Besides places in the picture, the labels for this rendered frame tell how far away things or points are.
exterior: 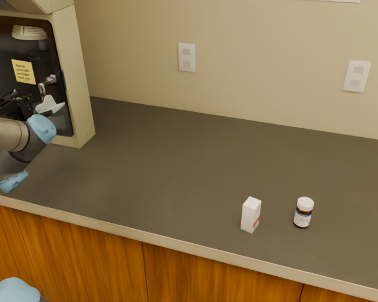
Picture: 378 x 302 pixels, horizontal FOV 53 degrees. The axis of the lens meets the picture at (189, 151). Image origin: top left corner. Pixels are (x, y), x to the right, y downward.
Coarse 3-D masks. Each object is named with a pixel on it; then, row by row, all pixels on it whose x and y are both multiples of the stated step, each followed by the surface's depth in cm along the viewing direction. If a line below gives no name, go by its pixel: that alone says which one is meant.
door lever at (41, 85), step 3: (48, 78) 120; (51, 78) 119; (45, 81) 118; (48, 81) 119; (51, 81) 120; (39, 84) 116; (42, 84) 116; (45, 84) 118; (39, 87) 116; (42, 87) 117; (45, 87) 118; (42, 90) 117; (45, 90) 118; (42, 93) 118; (45, 93) 118; (42, 96) 118; (42, 99) 119
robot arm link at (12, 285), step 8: (8, 280) 54; (16, 280) 54; (0, 288) 53; (8, 288) 52; (16, 288) 52; (24, 288) 53; (32, 288) 55; (0, 296) 50; (8, 296) 50; (16, 296) 51; (24, 296) 52; (32, 296) 53; (40, 296) 55
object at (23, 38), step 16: (0, 16) 113; (0, 32) 117; (16, 32) 115; (32, 32) 113; (48, 32) 111; (0, 48) 120; (16, 48) 118; (32, 48) 116; (48, 48) 114; (0, 64) 124; (32, 64) 119; (48, 64) 117; (0, 80) 128; (16, 80) 125; (32, 96) 127; (64, 96) 122; (64, 112) 126; (64, 128) 130
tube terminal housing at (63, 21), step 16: (64, 0) 112; (16, 16) 113; (32, 16) 111; (48, 16) 109; (64, 16) 114; (64, 32) 115; (64, 48) 116; (80, 48) 124; (64, 64) 118; (80, 64) 126; (80, 80) 127; (80, 96) 129; (80, 112) 131; (80, 128) 132; (64, 144) 136; (80, 144) 134
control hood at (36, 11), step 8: (8, 0) 103; (16, 0) 102; (24, 0) 101; (32, 0) 100; (40, 0) 103; (48, 0) 106; (16, 8) 107; (24, 8) 106; (32, 8) 105; (40, 8) 104; (48, 8) 106
